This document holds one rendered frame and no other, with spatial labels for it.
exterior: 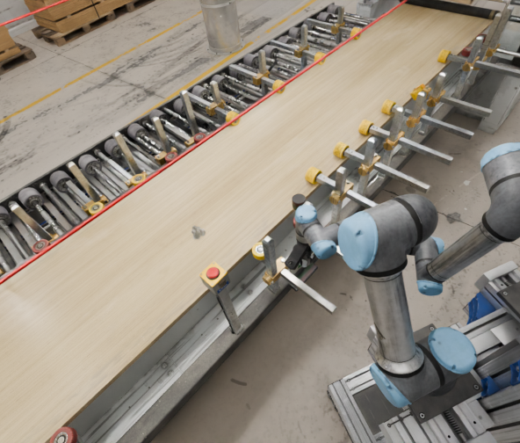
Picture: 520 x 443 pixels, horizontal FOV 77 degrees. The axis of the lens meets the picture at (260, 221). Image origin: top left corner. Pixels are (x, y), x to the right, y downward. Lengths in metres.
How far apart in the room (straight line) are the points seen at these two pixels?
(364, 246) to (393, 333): 0.26
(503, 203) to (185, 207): 1.35
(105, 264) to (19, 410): 0.62
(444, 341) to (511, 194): 0.40
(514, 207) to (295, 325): 1.63
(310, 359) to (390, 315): 1.45
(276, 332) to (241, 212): 0.96
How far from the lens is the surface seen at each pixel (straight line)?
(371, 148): 1.70
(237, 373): 2.25
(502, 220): 0.99
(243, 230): 1.58
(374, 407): 2.01
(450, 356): 1.00
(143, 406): 1.69
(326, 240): 1.08
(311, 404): 2.19
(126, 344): 1.48
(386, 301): 0.81
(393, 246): 0.72
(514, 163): 1.04
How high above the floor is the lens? 2.16
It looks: 52 degrees down
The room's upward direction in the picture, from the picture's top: 9 degrees counter-clockwise
